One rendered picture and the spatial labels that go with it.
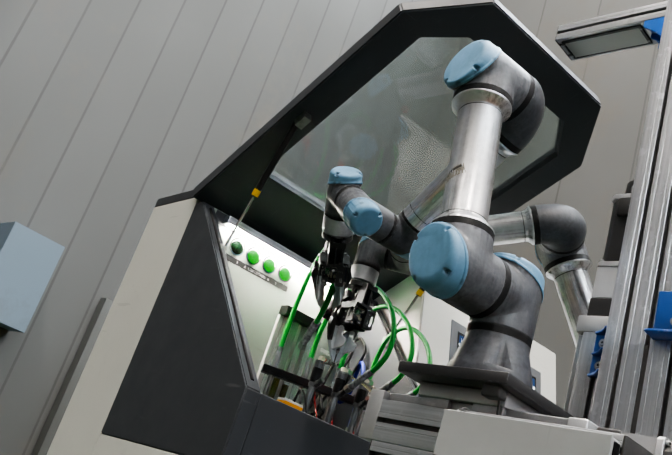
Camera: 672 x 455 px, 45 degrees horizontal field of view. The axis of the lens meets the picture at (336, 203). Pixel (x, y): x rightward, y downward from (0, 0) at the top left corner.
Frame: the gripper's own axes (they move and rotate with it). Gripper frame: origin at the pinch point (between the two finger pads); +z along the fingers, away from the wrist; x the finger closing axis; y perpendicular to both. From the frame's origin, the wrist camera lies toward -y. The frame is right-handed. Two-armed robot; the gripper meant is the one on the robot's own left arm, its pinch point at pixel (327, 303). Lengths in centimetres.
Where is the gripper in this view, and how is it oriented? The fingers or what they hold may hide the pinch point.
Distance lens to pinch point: 196.5
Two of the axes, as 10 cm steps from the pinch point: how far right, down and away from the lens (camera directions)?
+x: 9.9, 1.1, 0.6
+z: -1.3, 9.2, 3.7
